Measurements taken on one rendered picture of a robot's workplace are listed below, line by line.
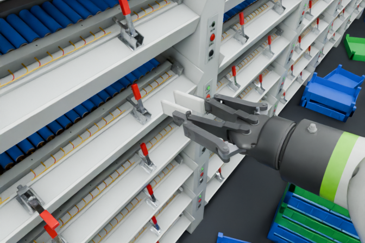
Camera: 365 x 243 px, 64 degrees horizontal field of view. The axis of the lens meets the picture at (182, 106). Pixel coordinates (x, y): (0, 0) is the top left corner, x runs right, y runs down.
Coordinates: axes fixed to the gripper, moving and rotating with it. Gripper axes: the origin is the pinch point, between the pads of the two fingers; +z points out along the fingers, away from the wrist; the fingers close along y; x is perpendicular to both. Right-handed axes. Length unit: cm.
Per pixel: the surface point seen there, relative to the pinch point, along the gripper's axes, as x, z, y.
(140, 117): -6.4, 11.8, -1.5
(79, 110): -1.4, 19.5, -10.3
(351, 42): -98, 21, 243
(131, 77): -1.5, 19.5, 4.2
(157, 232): -61, 21, -2
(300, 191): -58, -12, 38
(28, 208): -6.1, 10.8, -28.1
